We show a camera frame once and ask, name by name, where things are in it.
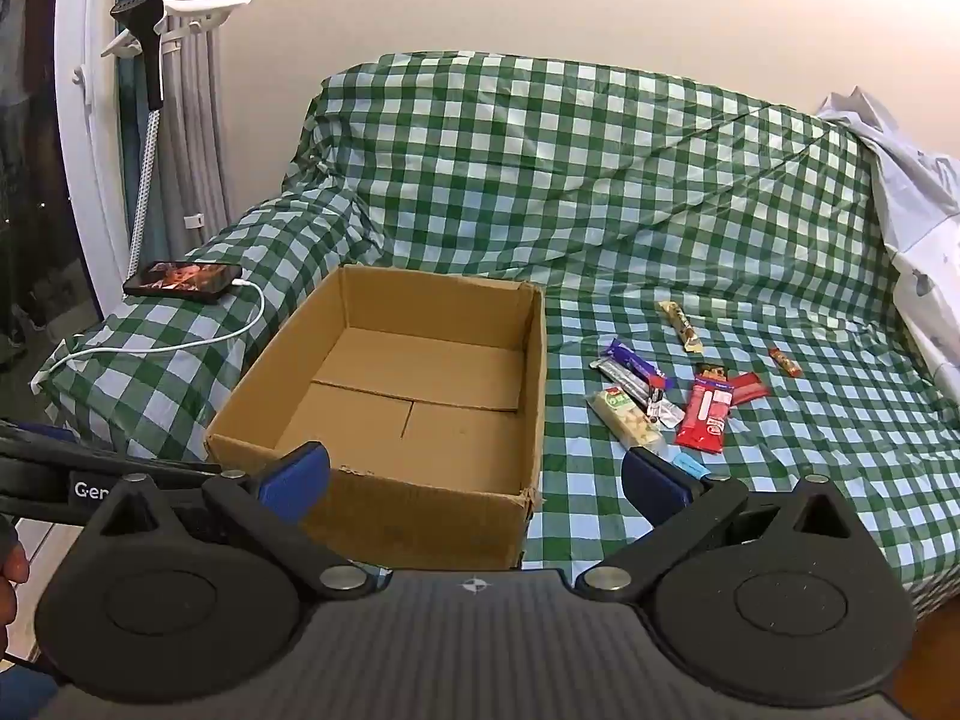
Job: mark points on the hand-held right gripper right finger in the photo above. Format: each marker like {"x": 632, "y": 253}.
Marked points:
{"x": 652, "y": 484}

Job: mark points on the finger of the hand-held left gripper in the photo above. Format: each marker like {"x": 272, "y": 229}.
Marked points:
{"x": 112, "y": 457}

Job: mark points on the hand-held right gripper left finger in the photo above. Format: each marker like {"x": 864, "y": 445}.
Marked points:
{"x": 292, "y": 476}

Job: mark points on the light blue stick sachet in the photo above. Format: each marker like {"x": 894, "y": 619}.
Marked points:
{"x": 690, "y": 463}

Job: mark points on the white and green nut packet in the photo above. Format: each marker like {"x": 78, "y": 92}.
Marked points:
{"x": 622, "y": 416}

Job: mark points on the large red snack packet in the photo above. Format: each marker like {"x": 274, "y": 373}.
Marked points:
{"x": 701, "y": 420}

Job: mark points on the black and red coffee stick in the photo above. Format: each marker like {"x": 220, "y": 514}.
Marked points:
{"x": 657, "y": 401}

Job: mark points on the silver snack bar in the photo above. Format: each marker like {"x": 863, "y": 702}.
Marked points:
{"x": 619, "y": 379}

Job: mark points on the brown biscuit packet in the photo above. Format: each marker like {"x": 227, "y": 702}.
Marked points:
{"x": 711, "y": 373}

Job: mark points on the purple chocolate bar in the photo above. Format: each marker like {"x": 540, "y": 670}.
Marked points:
{"x": 626, "y": 352}

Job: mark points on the small red snack packet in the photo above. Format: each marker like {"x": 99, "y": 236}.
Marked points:
{"x": 750, "y": 388}

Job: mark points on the brown cardboard box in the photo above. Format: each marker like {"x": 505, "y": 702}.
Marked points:
{"x": 420, "y": 382}

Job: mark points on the person's left hand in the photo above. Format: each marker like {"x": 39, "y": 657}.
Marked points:
{"x": 11, "y": 570}

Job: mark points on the gold snack bar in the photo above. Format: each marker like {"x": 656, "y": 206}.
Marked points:
{"x": 679, "y": 326}

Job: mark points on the small orange candy bar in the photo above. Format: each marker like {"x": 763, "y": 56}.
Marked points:
{"x": 785, "y": 362}

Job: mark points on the black smartphone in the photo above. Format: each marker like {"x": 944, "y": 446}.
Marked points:
{"x": 180, "y": 279}

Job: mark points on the blue clothing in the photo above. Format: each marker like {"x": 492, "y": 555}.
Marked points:
{"x": 22, "y": 690}

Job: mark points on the green checked sofa cover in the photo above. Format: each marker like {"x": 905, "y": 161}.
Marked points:
{"x": 600, "y": 165}

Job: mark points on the white door hook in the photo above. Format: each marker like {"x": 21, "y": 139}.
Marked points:
{"x": 80, "y": 75}

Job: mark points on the white printed cloth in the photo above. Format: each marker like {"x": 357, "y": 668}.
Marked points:
{"x": 922, "y": 202}

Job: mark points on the white steamer hanger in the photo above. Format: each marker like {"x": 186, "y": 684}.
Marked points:
{"x": 202, "y": 11}

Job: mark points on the white door frame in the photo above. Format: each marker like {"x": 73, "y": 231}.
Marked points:
{"x": 90, "y": 165}

